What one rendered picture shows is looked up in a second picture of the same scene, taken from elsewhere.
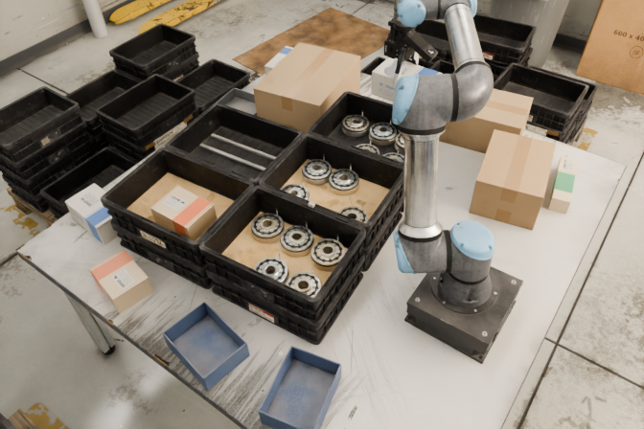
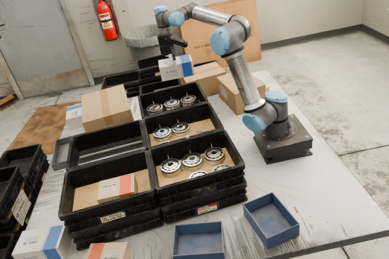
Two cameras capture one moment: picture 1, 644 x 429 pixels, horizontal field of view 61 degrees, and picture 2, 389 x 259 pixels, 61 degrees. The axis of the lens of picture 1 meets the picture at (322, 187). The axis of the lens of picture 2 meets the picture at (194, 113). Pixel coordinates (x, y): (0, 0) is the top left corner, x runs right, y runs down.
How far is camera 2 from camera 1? 0.89 m
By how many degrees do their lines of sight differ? 33
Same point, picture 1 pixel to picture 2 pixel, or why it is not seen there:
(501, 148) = (228, 80)
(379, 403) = (300, 198)
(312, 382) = (265, 214)
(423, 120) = (237, 43)
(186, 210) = (121, 185)
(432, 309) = (278, 144)
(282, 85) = (97, 113)
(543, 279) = not seen: hidden behind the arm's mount
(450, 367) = (304, 164)
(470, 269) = (284, 110)
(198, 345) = (192, 250)
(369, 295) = not seen: hidden behind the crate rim
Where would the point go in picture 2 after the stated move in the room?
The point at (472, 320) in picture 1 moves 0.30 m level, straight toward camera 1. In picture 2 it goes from (296, 136) to (336, 171)
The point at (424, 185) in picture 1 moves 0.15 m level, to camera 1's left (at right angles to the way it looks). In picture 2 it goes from (249, 77) to (229, 91)
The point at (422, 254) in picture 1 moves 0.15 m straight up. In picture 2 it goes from (265, 113) to (264, 85)
